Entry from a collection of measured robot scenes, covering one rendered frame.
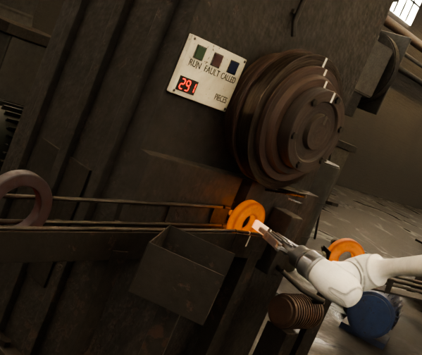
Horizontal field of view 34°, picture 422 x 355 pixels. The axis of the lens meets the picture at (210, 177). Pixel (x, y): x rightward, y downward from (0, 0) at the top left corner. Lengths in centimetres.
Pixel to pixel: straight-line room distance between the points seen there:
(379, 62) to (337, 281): 855
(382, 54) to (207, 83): 849
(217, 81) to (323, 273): 67
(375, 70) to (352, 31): 786
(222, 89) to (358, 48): 73
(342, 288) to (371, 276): 14
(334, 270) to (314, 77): 62
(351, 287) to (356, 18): 105
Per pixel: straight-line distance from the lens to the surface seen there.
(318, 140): 226
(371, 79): 1050
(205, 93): 213
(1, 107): 312
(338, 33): 259
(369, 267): 220
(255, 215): 235
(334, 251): 264
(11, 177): 169
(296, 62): 219
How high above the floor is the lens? 116
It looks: 8 degrees down
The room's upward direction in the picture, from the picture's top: 23 degrees clockwise
